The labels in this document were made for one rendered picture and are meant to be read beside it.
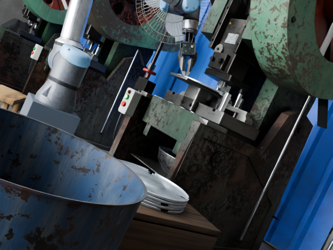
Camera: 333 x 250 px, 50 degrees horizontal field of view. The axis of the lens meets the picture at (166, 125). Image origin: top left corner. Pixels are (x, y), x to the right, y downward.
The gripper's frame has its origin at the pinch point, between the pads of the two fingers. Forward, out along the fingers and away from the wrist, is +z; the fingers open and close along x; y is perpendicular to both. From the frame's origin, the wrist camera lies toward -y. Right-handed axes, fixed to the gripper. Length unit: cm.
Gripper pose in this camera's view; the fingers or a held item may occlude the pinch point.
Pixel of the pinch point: (185, 74)
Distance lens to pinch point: 169.1
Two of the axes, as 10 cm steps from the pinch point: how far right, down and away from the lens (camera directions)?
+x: 9.9, 1.0, -0.6
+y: -0.6, 0.4, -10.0
